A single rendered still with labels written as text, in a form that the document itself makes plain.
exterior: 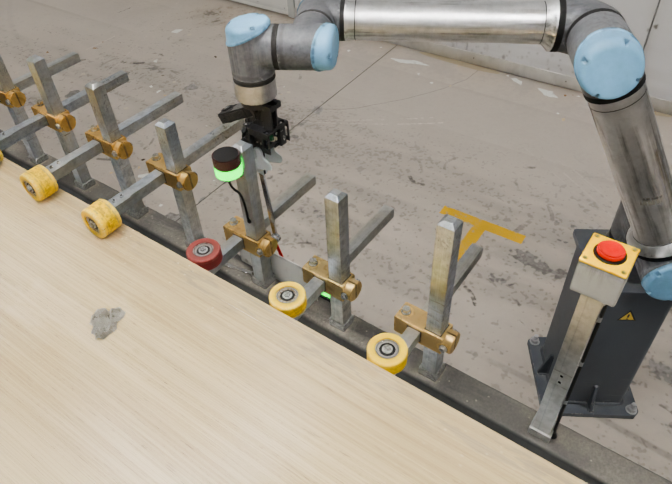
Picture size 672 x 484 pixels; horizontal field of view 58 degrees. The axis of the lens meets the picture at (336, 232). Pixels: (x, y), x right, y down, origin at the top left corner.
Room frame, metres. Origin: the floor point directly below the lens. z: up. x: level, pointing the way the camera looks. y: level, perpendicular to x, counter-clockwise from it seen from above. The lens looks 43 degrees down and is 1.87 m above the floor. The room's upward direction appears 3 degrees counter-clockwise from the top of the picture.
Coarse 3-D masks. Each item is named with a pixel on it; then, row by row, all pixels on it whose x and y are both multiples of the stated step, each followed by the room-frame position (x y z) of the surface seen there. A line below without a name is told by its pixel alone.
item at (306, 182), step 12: (300, 180) 1.30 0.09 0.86; (312, 180) 1.31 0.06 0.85; (288, 192) 1.25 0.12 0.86; (300, 192) 1.26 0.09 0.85; (276, 204) 1.21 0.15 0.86; (288, 204) 1.22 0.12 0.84; (264, 216) 1.16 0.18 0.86; (276, 216) 1.18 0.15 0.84; (228, 240) 1.08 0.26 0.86; (240, 240) 1.08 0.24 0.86; (228, 252) 1.04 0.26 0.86
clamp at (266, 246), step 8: (240, 224) 1.12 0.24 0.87; (224, 232) 1.12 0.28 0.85; (232, 232) 1.10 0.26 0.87; (240, 232) 1.09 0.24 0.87; (248, 240) 1.07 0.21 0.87; (256, 240) 1.06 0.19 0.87; (264, 240) 1.06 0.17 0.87; (272, 240) 1.06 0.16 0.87; (248, 248) 1.07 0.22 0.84; (256, 248) 1.05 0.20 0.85; (264, 248) 1.04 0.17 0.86; (272, 248) 1.06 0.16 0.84
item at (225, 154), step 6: (216, 150) 1.06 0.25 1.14; (222, 150) 1.06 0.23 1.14; (228, 150) 1.06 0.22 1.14; (234, 150) 1.06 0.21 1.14; (216, 156) 1.04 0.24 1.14; (222, 156) 1.04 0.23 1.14; (228, 156) 1.04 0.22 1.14; (234, 156) 1.04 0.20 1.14; (246, 210) 1.06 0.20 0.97; (246, 216) 1.06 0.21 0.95
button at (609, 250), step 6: (606, 240) 0.64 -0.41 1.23; (600, 246) 0.63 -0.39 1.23; (606, 246) 0.63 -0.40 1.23; (612, 246) 0.63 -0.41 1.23; (618, 246) 0.63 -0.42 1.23; (600, 252) 0.62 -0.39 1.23; (606, 252) 0.62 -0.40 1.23; (612, 252) 0.62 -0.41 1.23; (618, 252) 0.62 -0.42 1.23; (624, 252) 0.62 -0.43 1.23; (606, 258) 0.61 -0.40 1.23; (612, 258) 0.61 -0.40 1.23; (618, 258) 0.61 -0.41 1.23
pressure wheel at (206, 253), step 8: (200, 240) 1.03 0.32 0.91; (208, 240) 1.03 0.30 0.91; (192, 248) 1.01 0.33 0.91; (200, 248) 1.00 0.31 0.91; (208, 248) 1.01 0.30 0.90; (216, 248) 1.00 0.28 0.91; (192, 256) 0.98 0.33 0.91; (200, 256) 0.98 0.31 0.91; (208, 256) 0.98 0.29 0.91; (216, 256) 0.98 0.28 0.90; (200, 264) 0.96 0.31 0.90; (208, 264) 0.96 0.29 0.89; (216, 264) 0.98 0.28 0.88
